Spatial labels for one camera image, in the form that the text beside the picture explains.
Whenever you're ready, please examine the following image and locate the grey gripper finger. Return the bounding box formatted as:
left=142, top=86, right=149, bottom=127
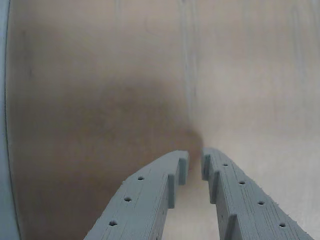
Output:
left=83, top=150, right=190, bottom=240
left=201, top=147, right=316, bottom=240

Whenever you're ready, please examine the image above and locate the white table rim frame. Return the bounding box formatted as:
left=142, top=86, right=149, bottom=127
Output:
left=0, top=0, right=22, bottom=240

